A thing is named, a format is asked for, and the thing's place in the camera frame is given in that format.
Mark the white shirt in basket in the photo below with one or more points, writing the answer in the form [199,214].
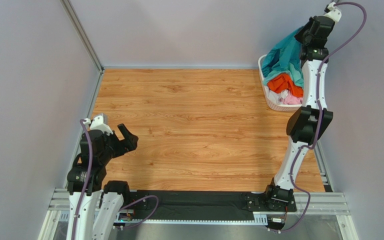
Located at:
[275,97]

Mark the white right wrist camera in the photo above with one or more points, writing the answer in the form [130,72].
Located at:
[333,12]

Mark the teal t shirt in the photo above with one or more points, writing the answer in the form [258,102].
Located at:
[283,58]

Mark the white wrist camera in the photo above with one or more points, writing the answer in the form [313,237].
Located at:
[333,12]
[99,122]

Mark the left corner aluminium post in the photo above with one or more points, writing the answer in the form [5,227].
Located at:
[71,13]

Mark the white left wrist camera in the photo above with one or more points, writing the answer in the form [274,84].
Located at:
[99,122]

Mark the aluminium front rail frame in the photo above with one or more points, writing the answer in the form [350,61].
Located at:
[319,216]

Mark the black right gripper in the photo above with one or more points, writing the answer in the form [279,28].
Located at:
[306,32]

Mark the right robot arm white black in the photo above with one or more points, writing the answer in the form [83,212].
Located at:
[309,122]

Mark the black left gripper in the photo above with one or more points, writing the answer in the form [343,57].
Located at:
[130,141]

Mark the white plastic laundry basket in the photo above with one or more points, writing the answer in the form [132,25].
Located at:
[271,105]

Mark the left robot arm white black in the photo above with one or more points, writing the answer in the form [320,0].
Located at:
[93,206]

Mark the orange shirt in basket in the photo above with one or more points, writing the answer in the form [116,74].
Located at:
[284,82]

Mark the pink shirt in basket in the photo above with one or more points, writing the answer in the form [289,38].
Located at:
[290,99]

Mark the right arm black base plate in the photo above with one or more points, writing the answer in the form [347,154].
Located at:
[262,203]

